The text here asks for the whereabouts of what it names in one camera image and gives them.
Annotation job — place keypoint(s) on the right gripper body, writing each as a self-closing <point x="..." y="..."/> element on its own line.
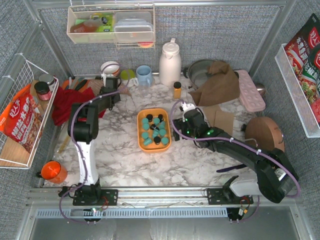
<point x="178" y="127"/>

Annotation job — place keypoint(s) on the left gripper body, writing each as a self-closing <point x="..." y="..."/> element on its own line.
<point x="114" y="94"/>

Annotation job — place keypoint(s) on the orange storage basket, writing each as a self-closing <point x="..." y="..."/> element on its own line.
<point x="153" y="148"/>

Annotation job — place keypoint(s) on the teal capsule numbered three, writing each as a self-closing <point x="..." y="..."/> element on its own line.
<point x="147" y="141"/>

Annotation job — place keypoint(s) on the brown cloth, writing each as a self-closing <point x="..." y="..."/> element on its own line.
<point x="223" y="86"/>

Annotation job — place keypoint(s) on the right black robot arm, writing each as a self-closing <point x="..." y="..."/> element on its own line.
<point x="276" y="177"/>

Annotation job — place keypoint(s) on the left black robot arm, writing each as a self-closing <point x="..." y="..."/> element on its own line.
<point x="83" y="127"/>

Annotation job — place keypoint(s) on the orange striped white bowl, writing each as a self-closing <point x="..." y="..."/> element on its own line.
<point x="110" y="68"/>

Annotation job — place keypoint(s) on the green lidded cup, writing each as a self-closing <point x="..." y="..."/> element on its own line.
<point x="128" y="78"/>

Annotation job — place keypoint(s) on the brown cork mat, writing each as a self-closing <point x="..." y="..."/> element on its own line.
<point x="210" y="113"/>
<point x="225" y="121"/>

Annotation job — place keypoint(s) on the orange plate with utensils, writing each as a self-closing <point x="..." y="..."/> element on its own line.
<point x="77" y="84"/>

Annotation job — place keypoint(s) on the clear drinking glass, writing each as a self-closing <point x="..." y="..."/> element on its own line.
<point x="144" y="88"/>

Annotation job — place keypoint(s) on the blue mug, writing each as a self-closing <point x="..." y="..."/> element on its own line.
<point x="144" y="75"/>

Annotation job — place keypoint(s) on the orange juice bottle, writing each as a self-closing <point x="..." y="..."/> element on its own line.
<point x="177" y="89"/>

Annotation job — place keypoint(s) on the red satin cloth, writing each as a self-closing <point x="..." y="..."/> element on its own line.
<point x="63" y="102"/>

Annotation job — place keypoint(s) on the steel pot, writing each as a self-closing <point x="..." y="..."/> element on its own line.
<point x="198" y="72"/>

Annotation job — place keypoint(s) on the clear plastic food box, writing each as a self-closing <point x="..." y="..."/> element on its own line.
<point x="133" y="27"/>

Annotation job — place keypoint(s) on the white thermos jug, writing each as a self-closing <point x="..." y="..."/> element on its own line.
<point x="170" y="64"/>

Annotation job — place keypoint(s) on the silver lidded jar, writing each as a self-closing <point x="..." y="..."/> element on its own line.
<point x="49" y="79"/>

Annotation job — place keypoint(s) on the pink egg tray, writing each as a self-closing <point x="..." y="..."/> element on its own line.
<point x="249" y="95"/>

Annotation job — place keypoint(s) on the dark lidded jar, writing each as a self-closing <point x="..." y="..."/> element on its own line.
<point x="43" y="91"/>

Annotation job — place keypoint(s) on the round wooden board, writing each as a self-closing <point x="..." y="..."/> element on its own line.
<point x="262" y="132"/>

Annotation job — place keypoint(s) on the red snack bag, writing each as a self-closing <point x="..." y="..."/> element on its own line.
<point x="19" y="120"/>

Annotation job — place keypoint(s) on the orange round lid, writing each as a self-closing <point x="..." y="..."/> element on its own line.
<point x="53" y="172"/>

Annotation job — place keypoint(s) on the clear wall shelf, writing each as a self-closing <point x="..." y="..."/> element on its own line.
<point x="94" y="24"/>

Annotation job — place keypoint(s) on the white wire basket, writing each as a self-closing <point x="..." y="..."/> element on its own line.
<point x="12" y="154"/>

